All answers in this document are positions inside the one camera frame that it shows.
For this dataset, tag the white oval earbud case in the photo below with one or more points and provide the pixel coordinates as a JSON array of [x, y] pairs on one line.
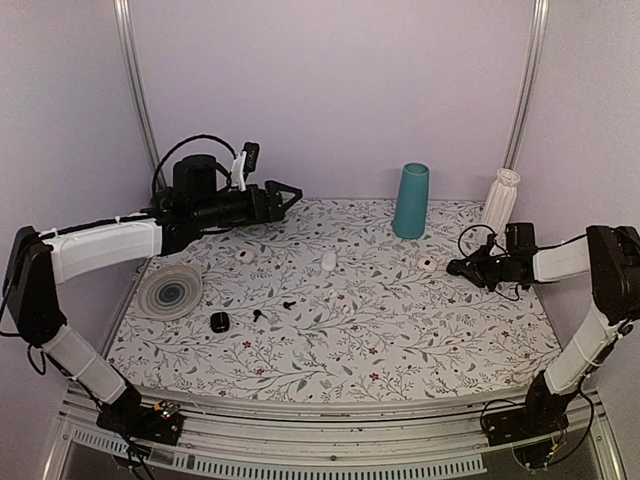
[[328, 261]]

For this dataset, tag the white earbud charging case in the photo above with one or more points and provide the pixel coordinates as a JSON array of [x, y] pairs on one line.
[[428, 264]]

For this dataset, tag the aluminium front rail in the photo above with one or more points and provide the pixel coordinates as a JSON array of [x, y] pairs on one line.
[[412, 439]]

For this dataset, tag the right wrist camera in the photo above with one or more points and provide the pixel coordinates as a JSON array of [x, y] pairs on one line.
[[492, 248]]

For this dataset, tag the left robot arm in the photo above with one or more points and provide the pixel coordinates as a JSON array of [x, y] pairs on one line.
[[39, 262]]

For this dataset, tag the aluminium frame post left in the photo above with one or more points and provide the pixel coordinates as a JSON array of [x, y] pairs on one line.
[[124, 24]]

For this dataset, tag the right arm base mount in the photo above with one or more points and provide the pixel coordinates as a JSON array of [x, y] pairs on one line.
[[515, 425]]

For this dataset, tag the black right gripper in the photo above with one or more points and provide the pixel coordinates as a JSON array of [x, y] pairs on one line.
[[477, 262]]

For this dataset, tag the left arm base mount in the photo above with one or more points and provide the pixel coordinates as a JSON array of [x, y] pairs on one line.
[[132, 420]]

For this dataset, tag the floral patterned table mat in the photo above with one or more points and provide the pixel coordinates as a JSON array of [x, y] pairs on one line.
[[377, 328]]

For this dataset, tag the teal plastic cup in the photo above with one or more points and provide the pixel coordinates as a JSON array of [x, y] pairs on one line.
[[410, 216]]

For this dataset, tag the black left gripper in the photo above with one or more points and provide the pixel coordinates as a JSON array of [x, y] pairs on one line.
[[260, 212]]

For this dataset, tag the white ribbed vase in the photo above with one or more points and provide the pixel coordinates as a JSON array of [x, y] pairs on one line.
[[500, 200]]

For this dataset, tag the white ribbed plate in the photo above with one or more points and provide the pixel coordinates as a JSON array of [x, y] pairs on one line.
[[169, 294]]

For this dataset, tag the black earbud case left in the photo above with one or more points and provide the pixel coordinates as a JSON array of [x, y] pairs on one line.
[[219, 322]]

